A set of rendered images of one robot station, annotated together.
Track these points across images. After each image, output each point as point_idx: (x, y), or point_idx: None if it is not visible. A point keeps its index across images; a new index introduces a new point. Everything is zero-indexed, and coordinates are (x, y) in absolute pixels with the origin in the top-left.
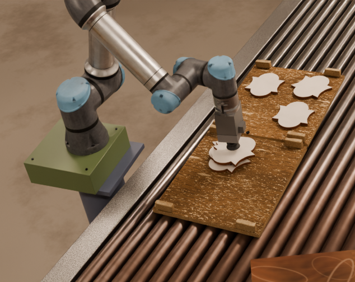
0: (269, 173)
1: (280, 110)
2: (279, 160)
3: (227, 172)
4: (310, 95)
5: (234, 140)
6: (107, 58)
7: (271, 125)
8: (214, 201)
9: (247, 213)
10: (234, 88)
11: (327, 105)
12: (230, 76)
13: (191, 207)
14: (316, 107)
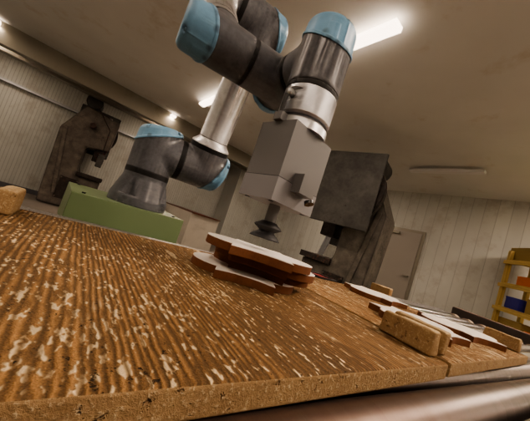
0: (298, 324)
1: (389, 306)
2: (349, 331)
3: (210, 272)
4: (456, 328)
5: (267, 190)
6: (215, 124)
7: (364, 308)
8: (82, 254)
9: (43, 309)
10: (331, 73)
11: (501, 357)
12: (338, 38)
13: (30, 230)
14: (471, 346)
